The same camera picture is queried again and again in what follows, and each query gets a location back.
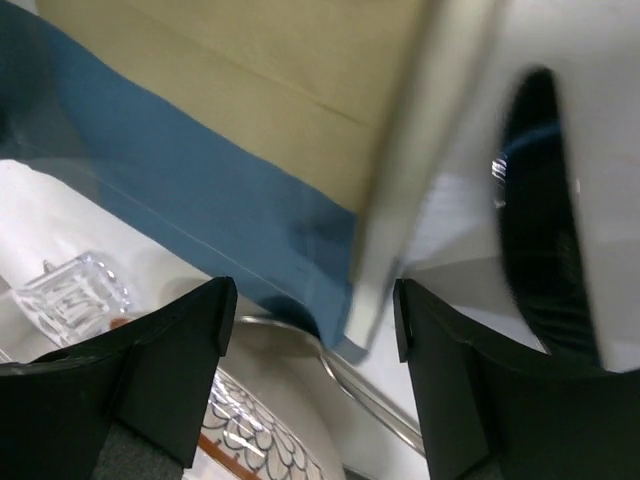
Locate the silver spoon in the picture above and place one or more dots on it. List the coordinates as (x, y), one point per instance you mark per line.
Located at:
(271, 335)

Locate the clear drinking glass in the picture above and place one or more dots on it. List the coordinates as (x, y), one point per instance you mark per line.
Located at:
(77, 300)

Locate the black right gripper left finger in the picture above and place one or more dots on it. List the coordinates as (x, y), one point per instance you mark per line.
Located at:
(128, 404)

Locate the blue beige checked placemat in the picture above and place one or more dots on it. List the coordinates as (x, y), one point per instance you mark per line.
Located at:
(287, 144)

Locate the silver table knife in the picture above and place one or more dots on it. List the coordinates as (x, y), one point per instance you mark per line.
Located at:
(538, 236)

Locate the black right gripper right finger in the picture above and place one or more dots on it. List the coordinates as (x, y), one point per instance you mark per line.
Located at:
(492, 408)

